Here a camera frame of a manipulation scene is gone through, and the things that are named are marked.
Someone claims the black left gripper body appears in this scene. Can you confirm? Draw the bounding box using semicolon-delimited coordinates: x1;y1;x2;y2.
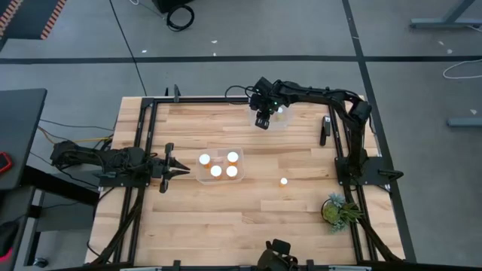
147;142;175;194

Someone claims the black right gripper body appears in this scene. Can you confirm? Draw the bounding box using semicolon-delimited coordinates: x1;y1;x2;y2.
248;76;282;131

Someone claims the clear plastic bin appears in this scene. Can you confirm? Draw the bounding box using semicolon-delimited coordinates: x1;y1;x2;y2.
248;93;293;131
195;146;246;186

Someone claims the black handheld device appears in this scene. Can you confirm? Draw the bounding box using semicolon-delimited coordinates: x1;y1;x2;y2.
319;115;332;148

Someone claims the potted succulent plant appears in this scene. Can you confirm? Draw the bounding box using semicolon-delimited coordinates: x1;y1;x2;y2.
320;192;365;235

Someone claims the black box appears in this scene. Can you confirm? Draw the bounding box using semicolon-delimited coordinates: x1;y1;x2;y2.
151;0;195;14

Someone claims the black desk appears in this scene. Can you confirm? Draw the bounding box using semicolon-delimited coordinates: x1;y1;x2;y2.
0;88;48;191

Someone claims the black device with glowing light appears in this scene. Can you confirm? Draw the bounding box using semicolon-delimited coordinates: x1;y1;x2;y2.
0;219;21;264

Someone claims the grey table foot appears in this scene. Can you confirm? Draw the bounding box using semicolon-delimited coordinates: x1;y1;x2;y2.
410;0;482;31
447;117;482;128

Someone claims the black mat with orange stripes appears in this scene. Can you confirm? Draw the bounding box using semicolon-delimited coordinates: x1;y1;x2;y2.
0;0;69;41

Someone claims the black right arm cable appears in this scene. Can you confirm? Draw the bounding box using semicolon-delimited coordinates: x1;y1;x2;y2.
224;84;261;105

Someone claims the black aluminium table frame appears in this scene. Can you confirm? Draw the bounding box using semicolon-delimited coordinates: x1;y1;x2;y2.
90;95;407;271

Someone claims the yellow cable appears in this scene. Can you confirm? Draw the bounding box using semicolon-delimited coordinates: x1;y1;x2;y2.
36;125;114;146

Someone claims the coiled black cable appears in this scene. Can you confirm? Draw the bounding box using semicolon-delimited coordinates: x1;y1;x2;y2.
166;4;196;32

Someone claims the long black floor cable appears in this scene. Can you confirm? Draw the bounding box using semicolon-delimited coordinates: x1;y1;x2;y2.
108;0;148;98

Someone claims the white floor cable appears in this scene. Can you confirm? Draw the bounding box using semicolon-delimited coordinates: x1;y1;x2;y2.
442;58;482;81

